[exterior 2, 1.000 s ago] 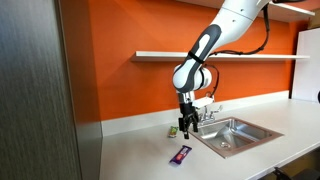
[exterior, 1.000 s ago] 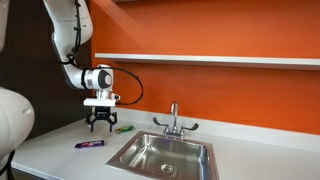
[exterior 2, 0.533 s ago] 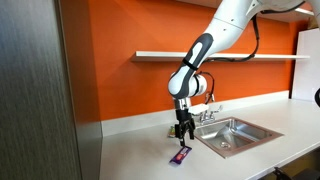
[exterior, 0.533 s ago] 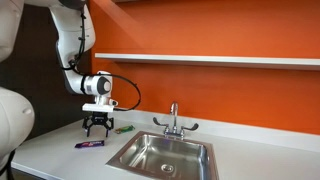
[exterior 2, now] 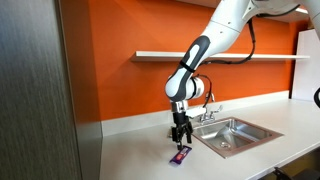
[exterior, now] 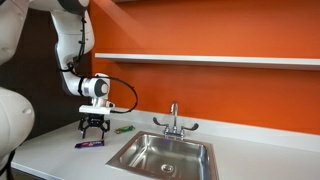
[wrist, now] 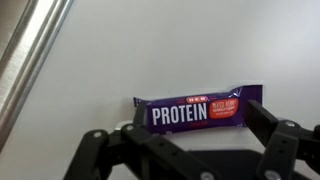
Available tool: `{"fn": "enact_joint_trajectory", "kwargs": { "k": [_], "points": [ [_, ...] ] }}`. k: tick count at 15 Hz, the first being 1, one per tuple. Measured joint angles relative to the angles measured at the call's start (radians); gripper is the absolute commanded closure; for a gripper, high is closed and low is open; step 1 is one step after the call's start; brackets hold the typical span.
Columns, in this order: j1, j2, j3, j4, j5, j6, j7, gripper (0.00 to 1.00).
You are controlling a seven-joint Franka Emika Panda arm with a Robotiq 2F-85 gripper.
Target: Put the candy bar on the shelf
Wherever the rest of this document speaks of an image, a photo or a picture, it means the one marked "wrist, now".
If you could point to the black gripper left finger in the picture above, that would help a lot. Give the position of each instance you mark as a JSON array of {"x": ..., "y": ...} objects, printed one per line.
[{"x": 100, "y": 150}]

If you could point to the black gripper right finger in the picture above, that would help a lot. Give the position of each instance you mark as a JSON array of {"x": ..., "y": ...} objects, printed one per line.
[{"x": 280, "y": 146}]

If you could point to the purple protein candy bar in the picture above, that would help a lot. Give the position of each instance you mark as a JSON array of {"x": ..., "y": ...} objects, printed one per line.
[{"x": 180, "y": 115}]

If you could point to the stainless steel sink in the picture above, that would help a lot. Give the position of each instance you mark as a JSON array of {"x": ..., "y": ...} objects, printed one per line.
[{"x": 20, "y": 66}]

